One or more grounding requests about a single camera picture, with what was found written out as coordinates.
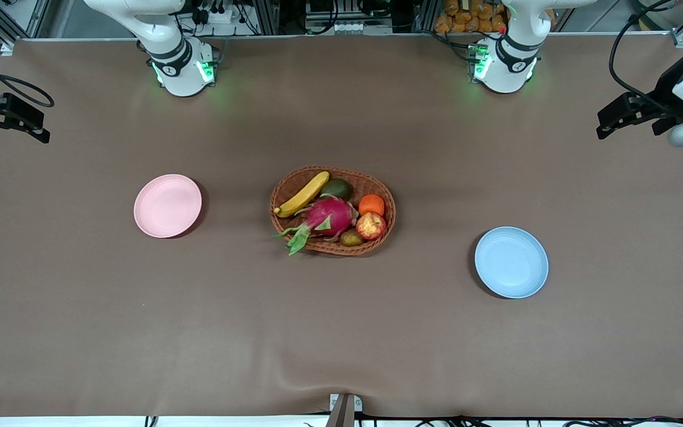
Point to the brown table cloth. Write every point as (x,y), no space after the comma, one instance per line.
(341,332)

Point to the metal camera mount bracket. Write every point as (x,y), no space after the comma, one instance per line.
(344,412)

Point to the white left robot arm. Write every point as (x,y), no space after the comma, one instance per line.
(510,65)

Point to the pink dragon fruit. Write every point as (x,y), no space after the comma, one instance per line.
(326,216)

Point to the yellow banana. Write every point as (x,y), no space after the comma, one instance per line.
(303,196)

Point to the white power strip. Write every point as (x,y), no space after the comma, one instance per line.
(217,16)

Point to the red yellow apple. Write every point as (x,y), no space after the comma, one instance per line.
(371,226)

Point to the pink plate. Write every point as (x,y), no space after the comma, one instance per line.
(166,206)

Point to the brown wicker basket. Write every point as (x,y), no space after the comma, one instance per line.
(353,181)

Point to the green avocado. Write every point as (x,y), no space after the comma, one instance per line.
(337,188)

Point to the blue plate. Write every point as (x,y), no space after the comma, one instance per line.
(511,262)

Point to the white connector block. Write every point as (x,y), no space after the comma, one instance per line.
(359,28)

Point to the orange fruit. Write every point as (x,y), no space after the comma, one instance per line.
(371,205)

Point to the brown kiwi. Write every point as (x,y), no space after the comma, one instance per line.
(351,238)

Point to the orange toy pile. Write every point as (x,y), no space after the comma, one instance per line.
(466,18)

